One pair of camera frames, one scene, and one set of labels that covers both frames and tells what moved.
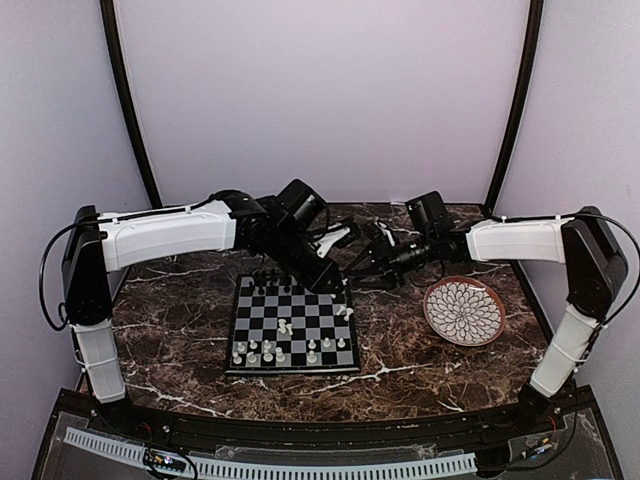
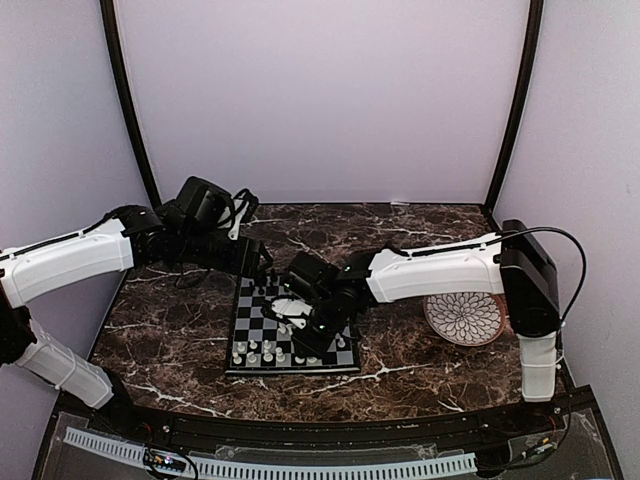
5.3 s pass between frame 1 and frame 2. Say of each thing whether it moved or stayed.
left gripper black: moved
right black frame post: stayed
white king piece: stayed
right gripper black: moved
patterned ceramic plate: stayed
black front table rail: stayed
